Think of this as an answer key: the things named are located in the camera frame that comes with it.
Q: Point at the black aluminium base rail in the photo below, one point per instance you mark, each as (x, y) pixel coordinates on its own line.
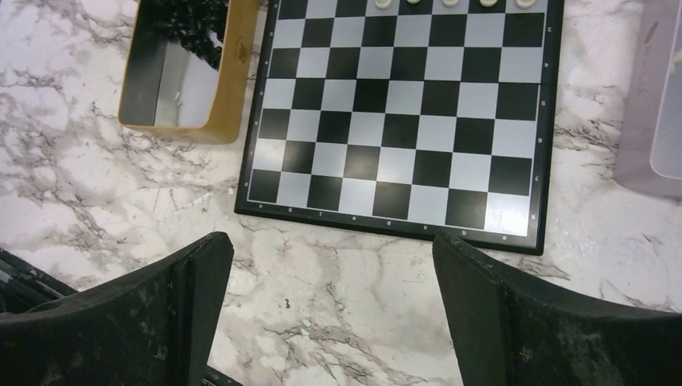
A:
(32, 298)

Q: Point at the pile of black chess pieces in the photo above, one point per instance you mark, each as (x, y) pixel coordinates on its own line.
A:
(190, 23)

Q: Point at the pink tin tray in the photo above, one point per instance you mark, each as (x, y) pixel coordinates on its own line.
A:
(649, 150)

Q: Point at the black silver chessboard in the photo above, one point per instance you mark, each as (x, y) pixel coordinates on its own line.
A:
(406, 120)

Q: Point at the gold tin tray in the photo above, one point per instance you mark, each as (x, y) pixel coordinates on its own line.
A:
(170, 93)

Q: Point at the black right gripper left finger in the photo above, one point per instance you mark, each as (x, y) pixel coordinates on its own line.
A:
(122, 330)

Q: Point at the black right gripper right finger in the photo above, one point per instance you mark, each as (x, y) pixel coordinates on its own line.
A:
(510, 327)

